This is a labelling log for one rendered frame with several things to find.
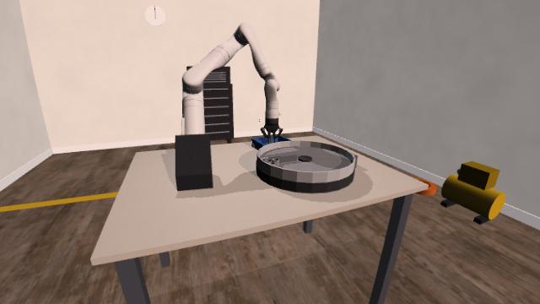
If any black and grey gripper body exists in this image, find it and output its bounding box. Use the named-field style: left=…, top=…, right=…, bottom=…
left=264, top=118, right=279, bottom=133

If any blue crate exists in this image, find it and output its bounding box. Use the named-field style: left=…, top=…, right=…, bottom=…
left=252, top=135, right=292, bottom=150

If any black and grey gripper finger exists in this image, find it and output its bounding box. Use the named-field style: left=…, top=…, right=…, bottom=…
left=261, top=127, right=271, bottom=144
left=273, top=128, right=283, bottom=143

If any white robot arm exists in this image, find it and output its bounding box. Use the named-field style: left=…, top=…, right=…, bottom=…
left=181, top=22, right=281, bottom=135

